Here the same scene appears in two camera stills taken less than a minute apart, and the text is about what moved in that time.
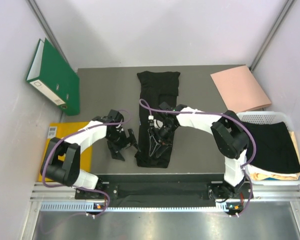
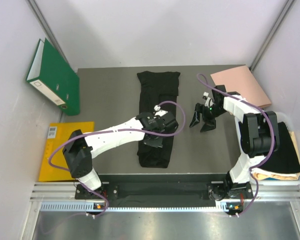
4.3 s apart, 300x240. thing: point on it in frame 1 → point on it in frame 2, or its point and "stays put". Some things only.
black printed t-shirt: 160,90 stays put
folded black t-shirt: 276,151 stays put
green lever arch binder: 53,78 stays put
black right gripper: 155,143 → 209,124
